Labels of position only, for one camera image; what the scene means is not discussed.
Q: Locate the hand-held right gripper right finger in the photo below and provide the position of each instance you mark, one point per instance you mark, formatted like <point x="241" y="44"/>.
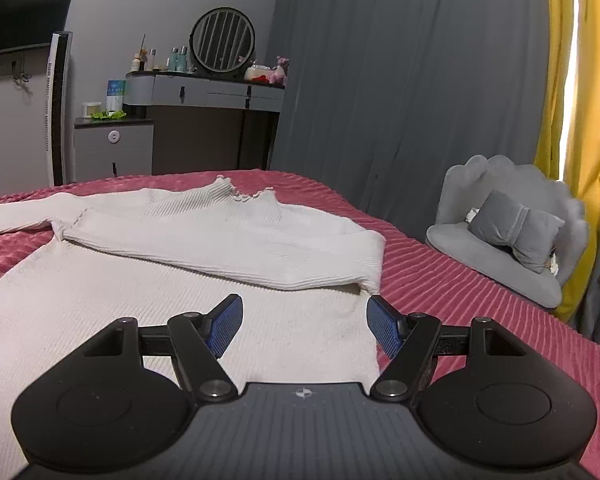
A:
<point x="384" y="327"/>

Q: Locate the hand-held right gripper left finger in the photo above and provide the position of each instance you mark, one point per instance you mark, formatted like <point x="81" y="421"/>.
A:
<point x="225" y="327"/>

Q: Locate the white ribbed knit sweater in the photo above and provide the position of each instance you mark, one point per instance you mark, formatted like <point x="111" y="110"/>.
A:
<point x="145" y="285"/>

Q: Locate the pink ribbed bedspread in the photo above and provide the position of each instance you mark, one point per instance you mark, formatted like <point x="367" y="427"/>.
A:
<point x="480" y="305"/>

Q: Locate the grey shell-shaped chair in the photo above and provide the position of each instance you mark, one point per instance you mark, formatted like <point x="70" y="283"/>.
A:
<point x="485" y="265"/>

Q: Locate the grey bow-shaped pillow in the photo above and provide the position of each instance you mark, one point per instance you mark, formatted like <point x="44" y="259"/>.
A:
<point x="517" y="230"/>

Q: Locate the grey bedside cabinet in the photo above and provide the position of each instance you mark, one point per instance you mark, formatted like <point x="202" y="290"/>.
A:
<point x="110" y="152"/>

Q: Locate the grey dressing table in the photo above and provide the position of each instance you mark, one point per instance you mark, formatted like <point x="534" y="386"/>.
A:
<point x="180" y="92"/>

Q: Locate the green leafy packet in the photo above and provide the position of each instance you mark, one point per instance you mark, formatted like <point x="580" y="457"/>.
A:
<point x="107" y="115"/>

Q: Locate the grey curtain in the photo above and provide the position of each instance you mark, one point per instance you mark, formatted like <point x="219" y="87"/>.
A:
<point x="405" y="85"/>

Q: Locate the small white jar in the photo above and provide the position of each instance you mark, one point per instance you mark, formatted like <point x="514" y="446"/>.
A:
<point x="91" y="110"/>

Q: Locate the white bowl with red items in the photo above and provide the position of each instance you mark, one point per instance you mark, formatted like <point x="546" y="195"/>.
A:
<point x="256" y="74"/>

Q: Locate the blue and white box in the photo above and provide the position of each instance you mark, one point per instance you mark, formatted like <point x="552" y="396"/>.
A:
<point x="115" y="96"/>

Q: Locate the pink plush toy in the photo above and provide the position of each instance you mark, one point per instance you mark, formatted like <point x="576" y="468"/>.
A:
<point x="280" y="71"/>

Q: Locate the teal cosmetic bottle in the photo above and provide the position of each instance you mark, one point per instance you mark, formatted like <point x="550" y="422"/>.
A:
<point x="173" y="61"/>
<point x="182" y="60"/>

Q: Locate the white tower fan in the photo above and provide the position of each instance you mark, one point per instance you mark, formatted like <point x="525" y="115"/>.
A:
<point x="57" y="110"/>

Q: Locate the slim white bottle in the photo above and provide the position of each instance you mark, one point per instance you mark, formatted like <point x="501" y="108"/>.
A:
<point x="153" y="60"/>

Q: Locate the brown reed diffuser bottle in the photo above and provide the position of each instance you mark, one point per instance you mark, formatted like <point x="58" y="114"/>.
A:
<point x="136" y="64"/>

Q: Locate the round black-framed mirror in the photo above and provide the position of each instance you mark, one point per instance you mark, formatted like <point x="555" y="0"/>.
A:
<point x="222" y="40"/>

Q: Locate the yellow curtain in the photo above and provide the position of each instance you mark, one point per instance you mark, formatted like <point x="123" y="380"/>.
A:
<point x="555" y="85"/>

